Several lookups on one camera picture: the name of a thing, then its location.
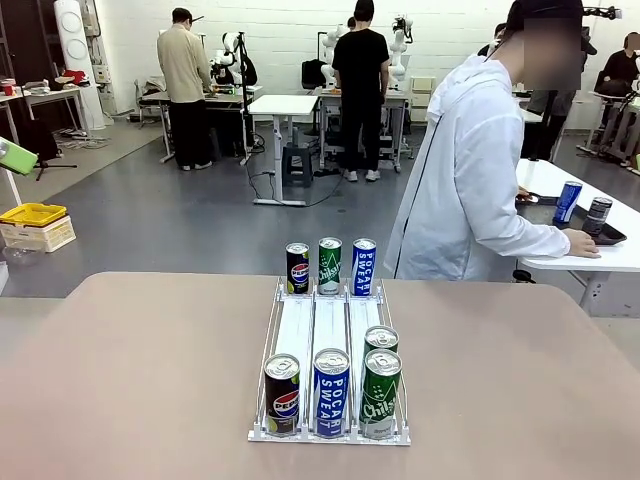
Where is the black Pepsi can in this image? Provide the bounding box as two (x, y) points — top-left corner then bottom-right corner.
(263, 353), (301, 439)
(285, 242), (311, 295)
(581, 196), (614, 237)

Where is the blue Pocari Sweat can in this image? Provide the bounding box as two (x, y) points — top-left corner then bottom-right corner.
(351, 238), (377, 297)
(552, 180), (584, 225)
(312, 348), (351, 440)

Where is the black plastic serving tray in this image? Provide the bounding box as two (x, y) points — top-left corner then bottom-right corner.
(515, 192), (629, 247)

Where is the person's right forearm white sleeve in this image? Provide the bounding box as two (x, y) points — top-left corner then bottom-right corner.
(479, 214), (572, 259)

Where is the person in black t-shirt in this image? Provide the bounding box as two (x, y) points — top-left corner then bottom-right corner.
(331, 0), (391, 183)

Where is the person in white hoodie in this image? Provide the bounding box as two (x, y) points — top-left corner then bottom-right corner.
(383, 0), (601, 281)

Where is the seated person in black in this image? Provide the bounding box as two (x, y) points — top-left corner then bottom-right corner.
(597, 32), (640, 97)

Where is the person's right hand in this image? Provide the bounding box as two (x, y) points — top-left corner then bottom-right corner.
(563, 228), (602, 260)

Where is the white stand leg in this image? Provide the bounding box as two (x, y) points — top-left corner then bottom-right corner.
(0, 167), (24, 207)

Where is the small black floor tripod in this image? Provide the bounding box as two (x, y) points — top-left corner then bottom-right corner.
(33, 158), (79, 182)

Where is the yellow plastic crate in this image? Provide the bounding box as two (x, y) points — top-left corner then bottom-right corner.
(0, 202), (69, 229)

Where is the cluttered white side table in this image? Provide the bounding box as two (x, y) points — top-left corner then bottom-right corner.
(0, 74), (87, 136)

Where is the white plastic crate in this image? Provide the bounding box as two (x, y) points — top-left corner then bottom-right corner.
(0, 215), (78, 254)

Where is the white tower air conditioner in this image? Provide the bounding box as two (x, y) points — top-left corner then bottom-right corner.
(53, 0), (107, 131)

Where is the man in beige shirt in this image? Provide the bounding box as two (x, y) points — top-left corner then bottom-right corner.
(156, 7), (215, 172)

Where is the black tripod pole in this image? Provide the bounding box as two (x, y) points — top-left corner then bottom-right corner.
(238, 30), (252, 166)

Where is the white standing desk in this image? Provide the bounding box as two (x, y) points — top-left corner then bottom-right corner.
(248, 93), (321, 207)

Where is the dark grey plastic stool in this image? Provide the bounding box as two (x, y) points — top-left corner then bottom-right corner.
(282, 144), (315, 189)

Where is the white can dispenser rack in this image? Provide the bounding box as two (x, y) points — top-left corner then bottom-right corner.
(247, 277), (412, 447)

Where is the green Chilsung cider can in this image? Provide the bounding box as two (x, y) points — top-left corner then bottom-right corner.
(318, 237), (343, 296)
(364, 325), (400, 356)
(358, 348), (403, 441)

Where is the white drawer cabinet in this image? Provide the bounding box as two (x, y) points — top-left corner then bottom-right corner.
(409, 75), (437, 124)

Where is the large white table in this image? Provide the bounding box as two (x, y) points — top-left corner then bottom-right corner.
(513, 157), (640, 317)

